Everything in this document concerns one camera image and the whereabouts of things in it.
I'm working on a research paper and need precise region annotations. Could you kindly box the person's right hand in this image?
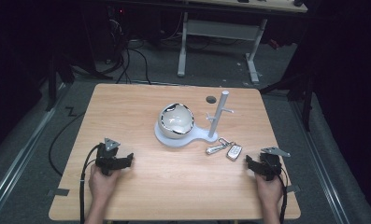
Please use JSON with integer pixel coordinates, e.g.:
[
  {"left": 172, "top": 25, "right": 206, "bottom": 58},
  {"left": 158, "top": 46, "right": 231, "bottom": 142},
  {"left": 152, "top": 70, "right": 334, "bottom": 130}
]
[{"left": 254, "top": 172, "right": 284, "bottom": 207}]

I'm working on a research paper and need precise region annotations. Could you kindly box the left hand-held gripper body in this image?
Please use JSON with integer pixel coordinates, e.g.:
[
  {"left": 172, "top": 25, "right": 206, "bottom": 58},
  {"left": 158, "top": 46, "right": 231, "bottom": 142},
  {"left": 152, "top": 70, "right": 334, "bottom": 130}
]
[{"left": 94, "top": 137, "right": 126, "bottom": 176}]

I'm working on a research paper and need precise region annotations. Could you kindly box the black metal stand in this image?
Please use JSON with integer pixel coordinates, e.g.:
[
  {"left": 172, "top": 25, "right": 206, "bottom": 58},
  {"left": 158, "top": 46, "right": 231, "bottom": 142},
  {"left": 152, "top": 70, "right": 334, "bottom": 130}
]
[
  {"left": 259, "top": 46, "right": 318, "bottom": 133},
  {"left": 44, "top": 50, "right": 75, "bottom": 112}
]

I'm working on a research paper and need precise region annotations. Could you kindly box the black floor cable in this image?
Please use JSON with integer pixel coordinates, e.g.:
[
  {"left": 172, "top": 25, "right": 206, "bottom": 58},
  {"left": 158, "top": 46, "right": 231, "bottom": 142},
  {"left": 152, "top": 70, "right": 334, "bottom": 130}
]
[{"left": 48, "top": 111, "right": 87, "bottom": 177}]

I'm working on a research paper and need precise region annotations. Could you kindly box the silver car key fob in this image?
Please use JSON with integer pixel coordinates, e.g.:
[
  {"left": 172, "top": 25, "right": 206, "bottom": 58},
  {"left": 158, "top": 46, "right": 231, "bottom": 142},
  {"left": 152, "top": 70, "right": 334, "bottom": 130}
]
[{"left": 225, "top": 143, "right": 244, "bottom": 162}]

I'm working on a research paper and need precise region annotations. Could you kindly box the metal floor rail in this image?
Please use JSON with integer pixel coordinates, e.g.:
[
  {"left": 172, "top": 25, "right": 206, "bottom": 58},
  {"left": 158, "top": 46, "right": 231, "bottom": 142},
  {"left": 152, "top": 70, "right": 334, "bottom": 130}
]
[
  {"left": 0, "top": 83, "right": 69, "bottom": 220},
  {"left": 289, "top": 100, "right": 353, "bottom": 224}
]

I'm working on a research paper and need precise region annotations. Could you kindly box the silver nail clipper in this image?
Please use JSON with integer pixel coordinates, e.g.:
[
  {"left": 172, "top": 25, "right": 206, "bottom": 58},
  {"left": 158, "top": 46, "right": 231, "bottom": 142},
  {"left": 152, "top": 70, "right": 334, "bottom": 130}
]
[{"left": 205, "top": 145, "right": 226, "bottom": 156}]

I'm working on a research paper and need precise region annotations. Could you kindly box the white key rack stand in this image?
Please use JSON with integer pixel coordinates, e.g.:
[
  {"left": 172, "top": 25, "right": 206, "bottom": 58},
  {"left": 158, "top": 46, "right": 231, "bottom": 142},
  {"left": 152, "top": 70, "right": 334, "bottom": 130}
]
[{"left": 153, "top": 90, "right": 235, "bottom": 148}]

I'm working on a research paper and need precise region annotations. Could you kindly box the bundle of black cables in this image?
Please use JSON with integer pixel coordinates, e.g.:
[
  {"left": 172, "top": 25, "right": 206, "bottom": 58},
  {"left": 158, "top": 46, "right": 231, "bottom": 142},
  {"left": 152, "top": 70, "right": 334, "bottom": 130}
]
[{"left": 103, "top": 12, "right": 152, "bottom": 86}]

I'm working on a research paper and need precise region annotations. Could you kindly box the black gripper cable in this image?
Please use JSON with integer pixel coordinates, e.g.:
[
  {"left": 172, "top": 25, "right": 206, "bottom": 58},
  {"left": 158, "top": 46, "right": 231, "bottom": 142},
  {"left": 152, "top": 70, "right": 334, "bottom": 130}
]
[
  {"left": 277, "top": 167, "right": 290, "bottom": 224},
  {"left": 78, "top": 143, "right": 103, "bottom": 224}
]

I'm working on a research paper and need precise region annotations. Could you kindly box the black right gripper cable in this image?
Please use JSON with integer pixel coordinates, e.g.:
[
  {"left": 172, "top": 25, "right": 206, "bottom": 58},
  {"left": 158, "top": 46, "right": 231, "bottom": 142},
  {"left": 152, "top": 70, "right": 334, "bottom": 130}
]
[{"left": 277, "top": 167, "right": 290, "bottom": 224}]

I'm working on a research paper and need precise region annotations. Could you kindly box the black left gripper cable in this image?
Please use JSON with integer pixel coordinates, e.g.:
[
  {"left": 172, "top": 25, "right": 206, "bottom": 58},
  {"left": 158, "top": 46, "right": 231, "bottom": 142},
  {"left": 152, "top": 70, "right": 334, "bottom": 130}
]
[{"left": 78, "top": 143, "right": 103, "bottom": 224}]

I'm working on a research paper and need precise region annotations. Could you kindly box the white-legged wooden desk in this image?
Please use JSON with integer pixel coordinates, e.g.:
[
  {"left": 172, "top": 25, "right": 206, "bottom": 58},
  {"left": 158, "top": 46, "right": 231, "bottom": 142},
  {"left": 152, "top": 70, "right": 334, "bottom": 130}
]
[{"left": 177, "top": 0, "right": 308, "bottom": 85}]

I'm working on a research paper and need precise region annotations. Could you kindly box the person's left hand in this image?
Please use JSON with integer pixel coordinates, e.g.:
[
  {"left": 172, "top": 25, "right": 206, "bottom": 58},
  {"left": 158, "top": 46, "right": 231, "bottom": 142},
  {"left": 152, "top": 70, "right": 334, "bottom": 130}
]
[{"left": 88, "top": 163, "right": 122, "bottom": 204}]

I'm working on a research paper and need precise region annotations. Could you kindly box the white cracked egg-shaped bowl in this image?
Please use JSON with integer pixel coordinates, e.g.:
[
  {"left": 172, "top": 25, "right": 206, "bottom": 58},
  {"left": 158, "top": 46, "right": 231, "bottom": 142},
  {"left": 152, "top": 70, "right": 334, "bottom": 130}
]
[{"left": 157, "top": 103, "right": 195, "bottom": 140}]

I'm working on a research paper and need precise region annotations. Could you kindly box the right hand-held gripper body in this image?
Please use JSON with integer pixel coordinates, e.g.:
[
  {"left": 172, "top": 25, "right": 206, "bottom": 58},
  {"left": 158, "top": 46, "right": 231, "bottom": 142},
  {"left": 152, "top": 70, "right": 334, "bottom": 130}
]
[{"left": 258, "top": 147, "right": 292, "bottom": 182}]

